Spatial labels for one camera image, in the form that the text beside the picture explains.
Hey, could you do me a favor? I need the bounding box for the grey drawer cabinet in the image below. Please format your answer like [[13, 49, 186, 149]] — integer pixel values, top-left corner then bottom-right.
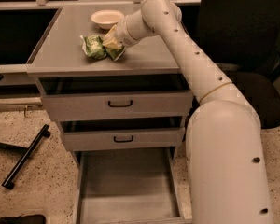
[[28, 6, 183, 158]]

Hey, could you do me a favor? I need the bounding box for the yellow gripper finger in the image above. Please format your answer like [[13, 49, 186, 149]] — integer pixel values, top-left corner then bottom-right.
[[103, 25, 123, 50]]

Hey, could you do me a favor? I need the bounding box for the grey top drawer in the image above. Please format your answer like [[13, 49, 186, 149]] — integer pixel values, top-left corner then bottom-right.
[[39, 74, 192, 121]]

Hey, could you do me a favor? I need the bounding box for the black top drawer handle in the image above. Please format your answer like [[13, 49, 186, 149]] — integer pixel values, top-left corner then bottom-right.
[[107, 100, 133, 108]]

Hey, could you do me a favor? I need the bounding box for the black office chair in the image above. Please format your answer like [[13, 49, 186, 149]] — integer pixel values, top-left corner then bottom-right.
[[195, 0, 280, 129]]

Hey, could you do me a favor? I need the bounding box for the black floor stand leg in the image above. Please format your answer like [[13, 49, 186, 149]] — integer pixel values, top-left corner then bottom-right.
[[0, 124, 50, 189]]

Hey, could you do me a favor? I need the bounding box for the black object bottom left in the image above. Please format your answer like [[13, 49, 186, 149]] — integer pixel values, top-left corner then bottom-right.
[[0, 215, 46, 224]]

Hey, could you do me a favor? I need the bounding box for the grey drawer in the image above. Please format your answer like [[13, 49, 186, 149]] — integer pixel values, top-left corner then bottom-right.
[[73, 147, 192, 224], [59, 116, 185, 151], [39, 74, 192, 121]]

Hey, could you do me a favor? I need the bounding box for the white paper bowl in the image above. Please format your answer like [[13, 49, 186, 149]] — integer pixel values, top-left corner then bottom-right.
[[91, 9, 124, 30]]

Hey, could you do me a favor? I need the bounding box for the green jalapeno chip bag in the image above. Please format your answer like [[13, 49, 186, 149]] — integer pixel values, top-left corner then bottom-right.
[[80, 35, 125, 61]]

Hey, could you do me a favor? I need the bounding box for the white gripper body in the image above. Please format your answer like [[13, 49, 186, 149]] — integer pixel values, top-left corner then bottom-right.
[[115, 10, 155, 47]]

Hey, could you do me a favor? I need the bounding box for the black drawer handle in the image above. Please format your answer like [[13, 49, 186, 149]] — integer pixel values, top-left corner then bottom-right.
[[113, 135, 133, 143], [107, 100, 133, 108]]

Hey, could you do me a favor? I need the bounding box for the grey bottom drawer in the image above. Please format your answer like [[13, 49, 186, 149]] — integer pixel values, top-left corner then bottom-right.
[[73, 147, 192, 224]]

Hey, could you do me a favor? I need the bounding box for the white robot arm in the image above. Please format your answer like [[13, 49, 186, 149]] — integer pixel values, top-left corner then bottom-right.
[[107, 0, 273, 224]]

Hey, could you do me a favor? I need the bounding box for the grey middle drawer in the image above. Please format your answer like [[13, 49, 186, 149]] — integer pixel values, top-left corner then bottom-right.
[[59, 116, 185, 151]]

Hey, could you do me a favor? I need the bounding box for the black middle drawer handle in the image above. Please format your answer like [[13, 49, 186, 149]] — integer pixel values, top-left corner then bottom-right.
[[113, 135, 133, 143]]

